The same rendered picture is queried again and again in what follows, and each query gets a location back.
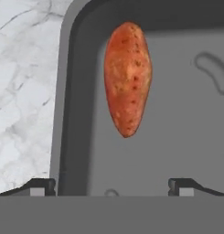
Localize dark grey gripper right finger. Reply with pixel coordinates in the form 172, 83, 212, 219
167, 177, 224, 197

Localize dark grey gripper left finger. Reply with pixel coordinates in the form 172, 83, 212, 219
0, 177, 57, 197

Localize grey tupperware container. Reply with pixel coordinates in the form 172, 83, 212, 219
48, 0, 224, 197

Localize orange sweet potato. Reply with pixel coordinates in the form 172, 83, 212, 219
103, 21, 154, 139

